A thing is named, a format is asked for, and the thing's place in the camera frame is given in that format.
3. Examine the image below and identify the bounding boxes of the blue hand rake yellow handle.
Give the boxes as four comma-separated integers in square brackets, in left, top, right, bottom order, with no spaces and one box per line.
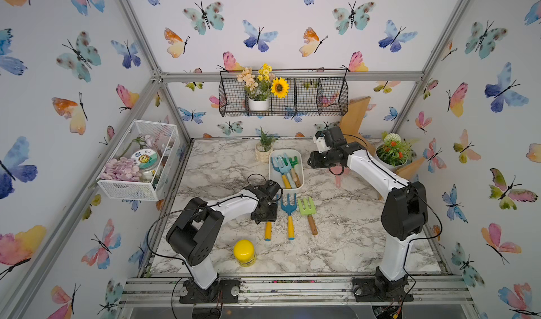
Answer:
[280,194,297,240]

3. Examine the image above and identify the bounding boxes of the green hand rake wooden handle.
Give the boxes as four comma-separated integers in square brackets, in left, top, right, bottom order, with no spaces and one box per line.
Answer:
[297,197,318,236]

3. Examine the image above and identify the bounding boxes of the white storage box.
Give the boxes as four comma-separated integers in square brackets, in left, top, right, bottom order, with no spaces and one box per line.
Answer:
[269,149,304,193]

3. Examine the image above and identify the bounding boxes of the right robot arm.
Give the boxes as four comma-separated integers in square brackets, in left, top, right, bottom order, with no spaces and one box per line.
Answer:
[307,127,428,302]

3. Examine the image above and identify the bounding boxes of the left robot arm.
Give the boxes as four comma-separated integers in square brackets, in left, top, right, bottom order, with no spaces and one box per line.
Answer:
[146,179,283,306]

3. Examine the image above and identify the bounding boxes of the pink brush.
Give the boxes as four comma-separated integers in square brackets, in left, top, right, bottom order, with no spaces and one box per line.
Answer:
[330,166,349,189]

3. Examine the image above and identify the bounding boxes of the wooden zigzag shelf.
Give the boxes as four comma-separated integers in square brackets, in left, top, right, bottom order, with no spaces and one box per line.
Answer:
[340,97,424,180]

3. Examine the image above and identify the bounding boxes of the white pot red flowers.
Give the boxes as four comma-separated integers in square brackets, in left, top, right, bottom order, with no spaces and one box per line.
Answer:
[376,132,416,172]

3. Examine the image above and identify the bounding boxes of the small potted green plant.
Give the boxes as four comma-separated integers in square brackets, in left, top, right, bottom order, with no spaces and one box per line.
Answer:
[255,128,278,163]

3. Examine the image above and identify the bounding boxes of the white pot with flowers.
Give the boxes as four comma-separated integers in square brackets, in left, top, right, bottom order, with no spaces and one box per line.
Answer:
[237,64,290,112]

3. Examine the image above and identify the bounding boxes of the round green tin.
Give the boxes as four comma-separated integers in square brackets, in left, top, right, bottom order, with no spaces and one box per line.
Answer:
[131,148,159,171]

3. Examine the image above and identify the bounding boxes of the pink purple flower bunch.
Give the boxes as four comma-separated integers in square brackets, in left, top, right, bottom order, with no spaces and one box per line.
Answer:
[99,157,142,182]

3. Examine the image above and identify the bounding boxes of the black wire wall basket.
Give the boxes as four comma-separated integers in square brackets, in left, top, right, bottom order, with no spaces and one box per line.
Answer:
[218,70,349,119]

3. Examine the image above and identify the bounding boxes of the white wire wall basket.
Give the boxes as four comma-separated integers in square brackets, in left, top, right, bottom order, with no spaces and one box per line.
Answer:
[97,120,180,202]

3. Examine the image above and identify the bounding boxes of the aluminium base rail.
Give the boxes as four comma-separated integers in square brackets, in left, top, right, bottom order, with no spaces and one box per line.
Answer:
[120,275,473,307]

